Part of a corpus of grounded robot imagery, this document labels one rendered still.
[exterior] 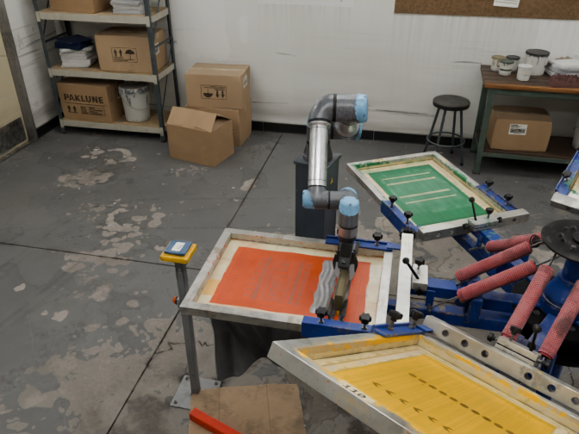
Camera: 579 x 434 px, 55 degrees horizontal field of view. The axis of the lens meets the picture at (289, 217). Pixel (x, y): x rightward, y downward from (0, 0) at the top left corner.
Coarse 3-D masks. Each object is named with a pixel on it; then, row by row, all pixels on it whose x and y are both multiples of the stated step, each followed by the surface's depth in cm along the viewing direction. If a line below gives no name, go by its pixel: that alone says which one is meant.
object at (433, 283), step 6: (432, 282) 221; (438, 282) 221; (444, 282) 221; (450, 282) 221; (432, 288) 219; (438, 288) 219; (444, 288) 218; (450, 288) 218; (456, 288) 218; (438, 294) 220; (444, 294) 219; (450, 294) 219
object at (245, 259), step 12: (240, 252) 254; (252, 252) 254; (264, 252) 254; (276, 252) 254; (288, 252) 254; (240, 264) 246; (252, 264) 246; (360, 264) 246; (312, 276) 239; (336, 276) 239; (360, 276) 239; (360, 288) 232
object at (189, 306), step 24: (264, 240) 260; (288, 240) 257; (312, 240) 256; (216, 264) 246; (384, 264) 240; (192, 288) 226; (384, 288) 226; (192, 312) 217; (216, 312) 214; (240, 312) 214; (384, 312) 214
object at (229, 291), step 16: (224, 272) 241; (224, 288) 232; (240, 288) 232; (224, 304) 223; (240, 304) 223; (256, 304) 223; (272, 304) 223; (288, 304) 223; (304, 304) 223; (352, 304) 223; (352, 320) 215
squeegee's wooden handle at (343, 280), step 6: (342, 270) 225; (348, 270) 227; (342, 276) 221; (348, 276) 231; (342, 282) 218; (342, 288) 215; (336, 294) 212; (342, 294) 212; (336, 300) 213; (342, 300) 212; (336, 306) 214; (342, 306) 215
